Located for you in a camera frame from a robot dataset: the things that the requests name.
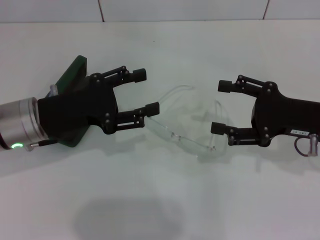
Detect green glasses case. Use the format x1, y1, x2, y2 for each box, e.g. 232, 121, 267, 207
53, 54, 88, 148

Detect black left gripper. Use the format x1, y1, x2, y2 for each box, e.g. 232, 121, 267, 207
37, 65, 161, 141

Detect clear white glasses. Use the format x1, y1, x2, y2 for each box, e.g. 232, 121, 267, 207
146, 84, 232, 162

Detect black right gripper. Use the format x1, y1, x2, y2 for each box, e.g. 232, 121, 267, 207
210, 74, 320, 148

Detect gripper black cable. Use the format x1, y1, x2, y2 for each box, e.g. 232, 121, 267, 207
23, 139, 59, 153
294, 133, 320, 158

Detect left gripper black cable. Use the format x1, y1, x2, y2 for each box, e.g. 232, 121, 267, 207
23, 139, 59, 153

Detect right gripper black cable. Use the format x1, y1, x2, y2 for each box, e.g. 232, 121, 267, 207
294, 133, 320, 158

